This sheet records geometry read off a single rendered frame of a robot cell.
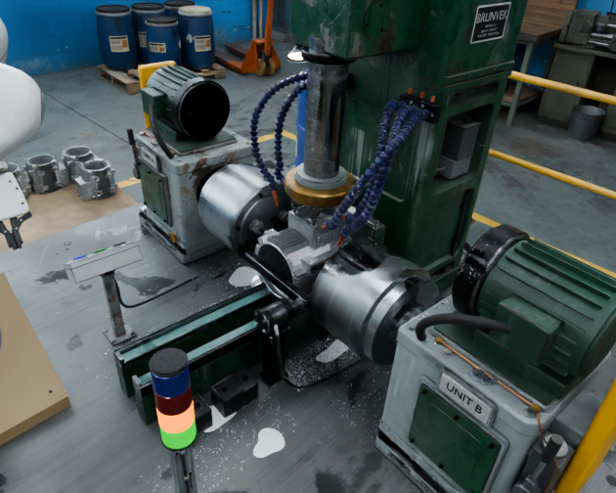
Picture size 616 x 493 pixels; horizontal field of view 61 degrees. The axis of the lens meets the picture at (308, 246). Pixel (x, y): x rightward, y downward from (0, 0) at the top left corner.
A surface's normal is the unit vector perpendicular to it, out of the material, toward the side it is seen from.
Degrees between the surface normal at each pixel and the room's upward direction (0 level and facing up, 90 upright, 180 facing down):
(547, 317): 0
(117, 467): 0
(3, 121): 69
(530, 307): 0
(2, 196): 61
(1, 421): 44
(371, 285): 32
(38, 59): 90
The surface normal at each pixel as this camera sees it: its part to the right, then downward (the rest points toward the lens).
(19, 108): 0.62, 0.19
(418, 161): -0.76, 0.33
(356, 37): 0.64, 0.46
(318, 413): 0.05, -0.83
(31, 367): 0.53, -0.30
